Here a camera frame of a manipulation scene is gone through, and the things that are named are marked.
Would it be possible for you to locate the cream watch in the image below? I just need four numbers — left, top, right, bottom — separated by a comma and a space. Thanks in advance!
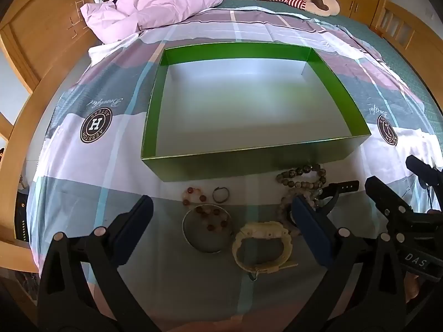
231, 221, 299, 274

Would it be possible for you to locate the wooden cabinet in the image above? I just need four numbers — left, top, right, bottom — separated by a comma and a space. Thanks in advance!
341, 0, 443, 64

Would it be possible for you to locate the plaid printed bed sheet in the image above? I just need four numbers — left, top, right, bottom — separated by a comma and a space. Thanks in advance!
26, 0, 443, 332

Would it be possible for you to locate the person's right hand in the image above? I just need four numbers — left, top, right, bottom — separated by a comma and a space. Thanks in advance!
403, 273, 423, 305

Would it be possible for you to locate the pale bead bracelet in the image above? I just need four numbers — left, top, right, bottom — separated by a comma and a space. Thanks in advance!
276, 194, 305, 236

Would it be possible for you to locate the black device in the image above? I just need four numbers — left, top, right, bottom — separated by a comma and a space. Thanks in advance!
14, 180, 31, 246

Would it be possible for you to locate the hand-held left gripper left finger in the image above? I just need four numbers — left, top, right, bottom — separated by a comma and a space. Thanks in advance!
36, 194, 167, 332

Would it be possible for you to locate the wooden bed frame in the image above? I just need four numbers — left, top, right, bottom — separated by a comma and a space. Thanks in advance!
0, 41, 94, 274

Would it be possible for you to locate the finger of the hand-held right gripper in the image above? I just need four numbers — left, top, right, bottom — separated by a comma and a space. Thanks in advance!
406, 154, 443, 190
365, 176, 413, 226

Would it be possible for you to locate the pink quilt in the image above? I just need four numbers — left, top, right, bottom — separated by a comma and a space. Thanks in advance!
80, 0, 225, 44

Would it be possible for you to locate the green cardboard box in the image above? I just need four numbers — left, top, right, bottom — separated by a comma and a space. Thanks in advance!
140, 42, 372, 183

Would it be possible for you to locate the red and white bead bracelet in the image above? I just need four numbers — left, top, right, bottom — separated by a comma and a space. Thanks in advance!
194, 206, 232, 233

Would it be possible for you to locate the silver bangle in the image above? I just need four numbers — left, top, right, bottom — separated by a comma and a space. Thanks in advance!
182, 205, 234, 253

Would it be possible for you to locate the teal bed sheet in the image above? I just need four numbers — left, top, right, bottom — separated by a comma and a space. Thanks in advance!
208, 0, 430, 111

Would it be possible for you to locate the small dark ring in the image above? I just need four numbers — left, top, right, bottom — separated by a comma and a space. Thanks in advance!
212, 187, 230, 204

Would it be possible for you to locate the brown bead necklace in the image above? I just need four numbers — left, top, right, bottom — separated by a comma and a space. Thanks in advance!
276, 164, 328, 194

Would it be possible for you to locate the pink bead bracelet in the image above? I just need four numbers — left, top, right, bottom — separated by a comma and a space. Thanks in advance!
182, 187, 207, 205

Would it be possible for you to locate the wooden wardrobe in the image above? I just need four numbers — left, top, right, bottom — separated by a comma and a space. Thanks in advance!
0, 0, 116, 92

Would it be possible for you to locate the black watch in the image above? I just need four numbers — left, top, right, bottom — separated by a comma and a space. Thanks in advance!
313, 180, 360, 215

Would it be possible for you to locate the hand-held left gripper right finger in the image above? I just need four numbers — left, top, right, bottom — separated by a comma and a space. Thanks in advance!
287, 196, 408, 332

